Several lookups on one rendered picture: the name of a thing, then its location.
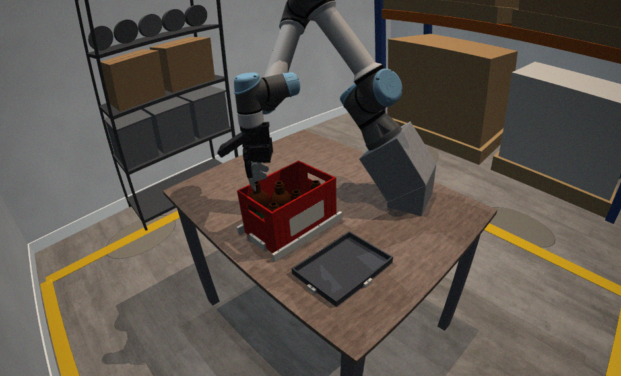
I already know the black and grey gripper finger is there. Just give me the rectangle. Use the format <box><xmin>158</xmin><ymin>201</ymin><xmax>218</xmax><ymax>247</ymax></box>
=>
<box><xmin>251</xmin><ymin>162</ymin><xmax>269</xmax><ymax>172</ymax></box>
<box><xmin>244</xmin><ymin>154</ymin><xmax>267</xmax><ymax>191</ymax></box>

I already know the red crate with dividers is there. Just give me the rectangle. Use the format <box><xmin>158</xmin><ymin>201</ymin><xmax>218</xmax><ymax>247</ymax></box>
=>
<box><xmin>237</xmin><ymin>162</ymin><xmax>337</xmax><ymax>253</ymax></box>

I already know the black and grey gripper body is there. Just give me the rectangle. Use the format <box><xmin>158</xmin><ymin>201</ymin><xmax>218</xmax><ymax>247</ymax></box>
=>
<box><xmin>240</xmin><ymin>122</ymin><xmax>273</xmax><ymax>163</ymax></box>

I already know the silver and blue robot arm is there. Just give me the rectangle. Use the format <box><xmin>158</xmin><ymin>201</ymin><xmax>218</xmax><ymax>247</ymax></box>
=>
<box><xmin>234</xmin><ymin>0</ymin><xmax>403</xmax><ymax>151</ymax></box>

